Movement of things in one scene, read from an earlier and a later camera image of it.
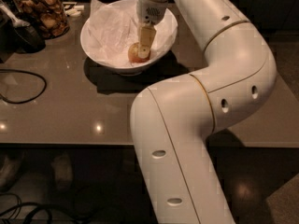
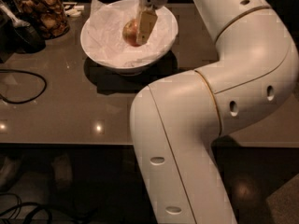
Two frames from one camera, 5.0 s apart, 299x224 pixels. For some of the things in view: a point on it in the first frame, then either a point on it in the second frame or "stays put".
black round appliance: (15, 35) stays put
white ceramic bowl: (111, 29) stays put
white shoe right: (64, 171) stays put
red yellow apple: (134, 53) → (130, 32)
